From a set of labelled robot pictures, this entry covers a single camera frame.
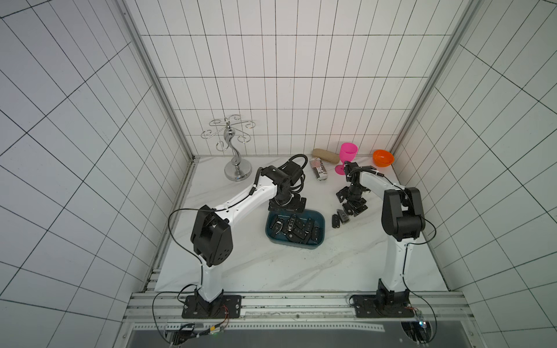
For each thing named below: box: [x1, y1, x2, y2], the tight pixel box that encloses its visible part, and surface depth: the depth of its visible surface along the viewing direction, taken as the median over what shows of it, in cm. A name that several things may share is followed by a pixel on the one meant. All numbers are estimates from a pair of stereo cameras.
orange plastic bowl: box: [372, 149, 395, 168], surface depth 117 cm
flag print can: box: [309, 156, 328, 182], surface depth 112 cm
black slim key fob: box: [287, 213, 296, 232], surface depth 92 cm
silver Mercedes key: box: [269, 220, 283, 235], surface depth 91 cm
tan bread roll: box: [311, 148, 341, 164], surface depth 120 cm
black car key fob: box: [311, 225, 321, 244], surface depth 91 cm
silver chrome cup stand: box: [200, 114, 257, 182], surface depth 97 cm
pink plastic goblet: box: [334, 142, 359, 176], surface depth 106 cm
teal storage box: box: [265, 208, 326, 250], surface depth 91 cm
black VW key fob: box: [331, 213, 341, 229], surface depth 96 cm
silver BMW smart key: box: [336, 208, 349, 225], surface depth 97 cm
